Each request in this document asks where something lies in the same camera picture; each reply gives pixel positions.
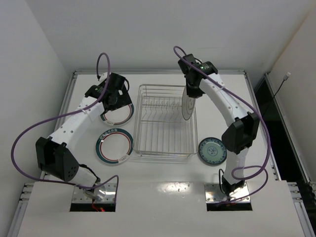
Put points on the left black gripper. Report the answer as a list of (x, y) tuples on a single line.
[(122, 99)]

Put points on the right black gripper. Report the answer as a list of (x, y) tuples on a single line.
[(193, 89)]

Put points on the white plate with dark rim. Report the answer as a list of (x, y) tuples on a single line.
[(188, 105)]

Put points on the green-rimmed white plate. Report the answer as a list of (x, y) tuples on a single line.
[(114, 146), (118, 117)]

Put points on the blue patterned green plate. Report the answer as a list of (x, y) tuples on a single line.
[(212, 151)]

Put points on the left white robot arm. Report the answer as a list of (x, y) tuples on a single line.
[(55, 153)]

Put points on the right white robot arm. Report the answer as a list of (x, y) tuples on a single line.
[(203, 78)]

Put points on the metal wire dish rack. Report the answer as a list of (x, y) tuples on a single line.
[(160, 129)]

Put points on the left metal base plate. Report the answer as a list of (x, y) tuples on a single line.
[(103, 194)]

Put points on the metal base plate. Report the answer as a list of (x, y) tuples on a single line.
[(214, 195), (103, 194)]

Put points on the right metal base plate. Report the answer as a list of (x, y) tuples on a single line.
[(214, 195)]

